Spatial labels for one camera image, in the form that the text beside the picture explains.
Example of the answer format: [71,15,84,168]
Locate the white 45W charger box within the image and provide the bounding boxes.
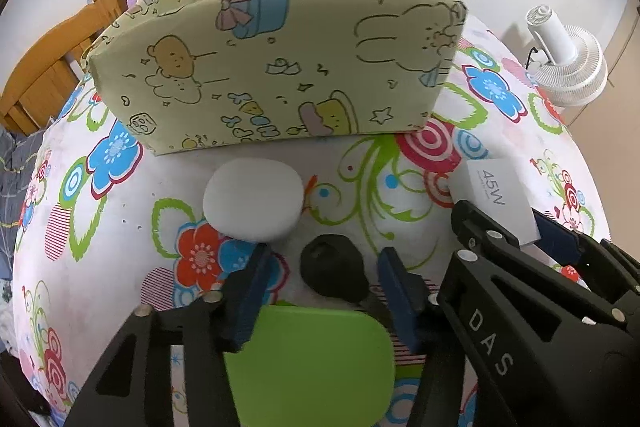
[448,158,540,245]

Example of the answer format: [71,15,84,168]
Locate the green case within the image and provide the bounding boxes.
[224,306,395,427]

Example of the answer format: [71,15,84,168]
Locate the white oval case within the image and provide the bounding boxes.
[203,158,304,243]

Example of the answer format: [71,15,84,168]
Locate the floral tablecloth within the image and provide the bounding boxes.
[12,17,610,421]

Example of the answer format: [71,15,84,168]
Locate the white clip fan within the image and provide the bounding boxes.
[525,4,608,108]

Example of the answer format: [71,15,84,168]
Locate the black round object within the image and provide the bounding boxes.
[299,234,370,305]

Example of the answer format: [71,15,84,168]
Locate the grey plaid blanket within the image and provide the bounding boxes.
[0,128,44,281]

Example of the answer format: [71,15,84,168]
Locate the wooden chair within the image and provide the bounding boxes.
[0,0,127,135]

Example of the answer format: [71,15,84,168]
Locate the yellow cartoon storage box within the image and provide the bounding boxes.
[86,0,468,155]

